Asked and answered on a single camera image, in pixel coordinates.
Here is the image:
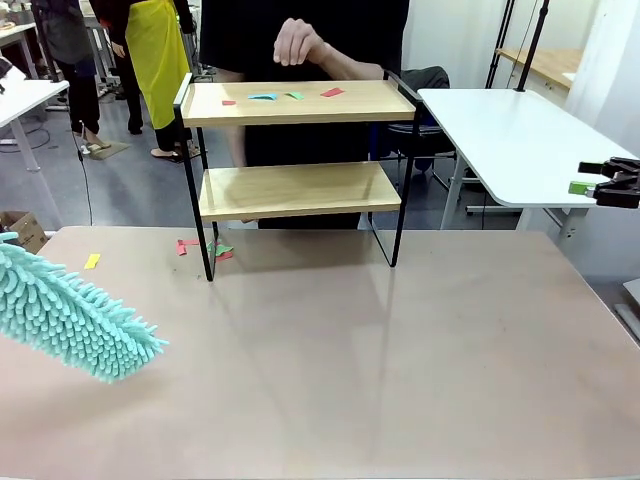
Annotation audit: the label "wooden background desk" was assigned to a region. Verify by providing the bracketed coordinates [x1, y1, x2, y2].
[494, 46, 585, 90]

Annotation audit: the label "person's left hand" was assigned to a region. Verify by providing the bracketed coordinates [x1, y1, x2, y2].
[273, 18, 326, 66]

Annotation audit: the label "person in yellow apron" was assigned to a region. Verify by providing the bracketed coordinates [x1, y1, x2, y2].
[89, 0, 201, 164]

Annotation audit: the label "teal microfiber duster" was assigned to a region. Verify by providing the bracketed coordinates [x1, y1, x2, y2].
[0, 230, 170, 385]

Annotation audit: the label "white side table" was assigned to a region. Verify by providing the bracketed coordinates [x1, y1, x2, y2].
[417, 87, 640, 232]

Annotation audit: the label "person in black shirt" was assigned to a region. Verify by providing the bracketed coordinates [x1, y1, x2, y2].
[198, 0, 411, 230]

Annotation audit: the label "black tripod legs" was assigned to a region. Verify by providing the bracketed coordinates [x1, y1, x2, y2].
[487, 0, 516, 86]

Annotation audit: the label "person's left forearm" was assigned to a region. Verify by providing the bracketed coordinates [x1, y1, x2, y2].
[309, 42, 387, 82]

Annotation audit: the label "black stand pole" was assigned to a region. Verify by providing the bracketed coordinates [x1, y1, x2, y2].
[516, 0, 551, 94]

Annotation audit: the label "two-tier wooden shelf black frame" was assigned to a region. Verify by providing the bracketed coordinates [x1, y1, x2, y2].
[173, 69, 424, 283]

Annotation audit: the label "black office chair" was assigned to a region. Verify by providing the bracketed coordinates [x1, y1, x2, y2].
[387, 66, 457, 176]

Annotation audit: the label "person's right forearm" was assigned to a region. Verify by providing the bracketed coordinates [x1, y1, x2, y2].
[217, 68, 250, 167]

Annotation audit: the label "white desk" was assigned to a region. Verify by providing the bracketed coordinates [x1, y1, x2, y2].
[0, 78, 70, 174]

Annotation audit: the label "cardboard box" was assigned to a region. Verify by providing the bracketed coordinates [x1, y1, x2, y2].
[0, 209, 50, 256]

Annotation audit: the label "person in dark grey clothes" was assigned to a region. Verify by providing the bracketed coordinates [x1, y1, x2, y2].
[32, 0, 114, 151]

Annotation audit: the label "olive floor mat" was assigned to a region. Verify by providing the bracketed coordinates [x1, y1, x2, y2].
[82, 141, 132, 162]

